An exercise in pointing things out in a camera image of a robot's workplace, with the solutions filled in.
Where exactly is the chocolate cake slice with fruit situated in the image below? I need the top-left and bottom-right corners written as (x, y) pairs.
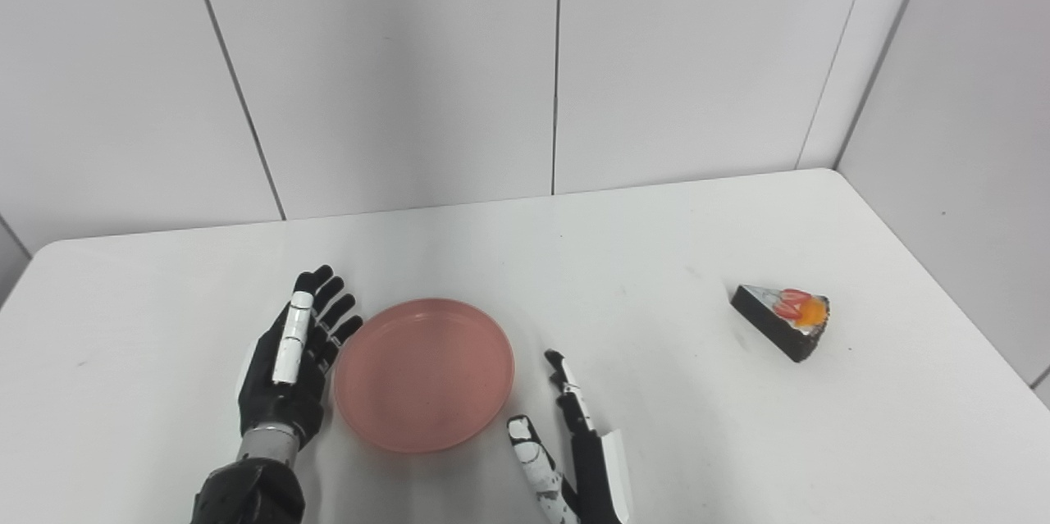
top-left (730, 285), bottom-right (831, 363)

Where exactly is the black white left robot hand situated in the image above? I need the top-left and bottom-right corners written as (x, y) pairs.
top-left (238, 265), bottom-right (364, 451)

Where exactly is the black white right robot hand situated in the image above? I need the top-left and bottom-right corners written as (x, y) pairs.
top-left (506, 349), bottom-right (632, 524)

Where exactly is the pink round plate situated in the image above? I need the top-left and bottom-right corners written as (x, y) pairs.
top-left (333, 298), bottom-right (516, 454)

